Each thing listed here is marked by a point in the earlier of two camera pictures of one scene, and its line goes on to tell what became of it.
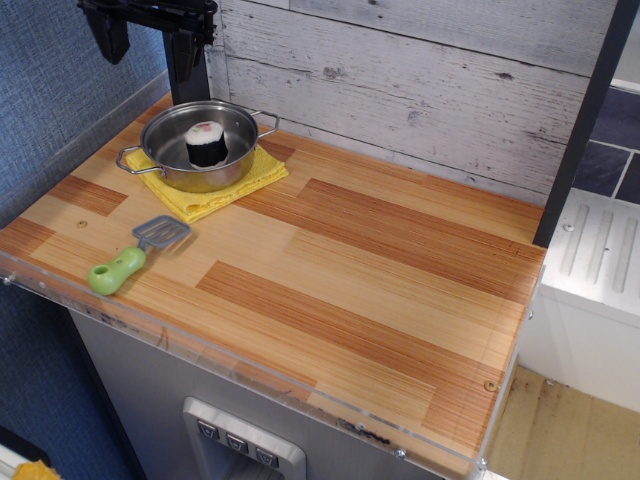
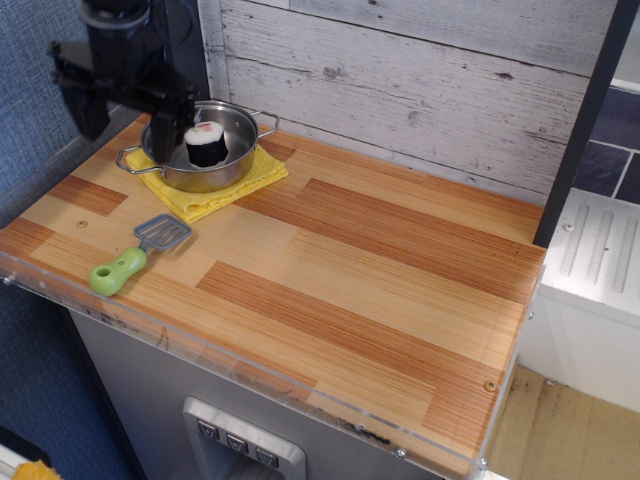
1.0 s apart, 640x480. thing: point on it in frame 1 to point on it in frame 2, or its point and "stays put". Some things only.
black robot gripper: [109, 22] to [125, 66]
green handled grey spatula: [151, 235] stays put
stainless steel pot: [201, 146] stays put
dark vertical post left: [186, 66] stays put
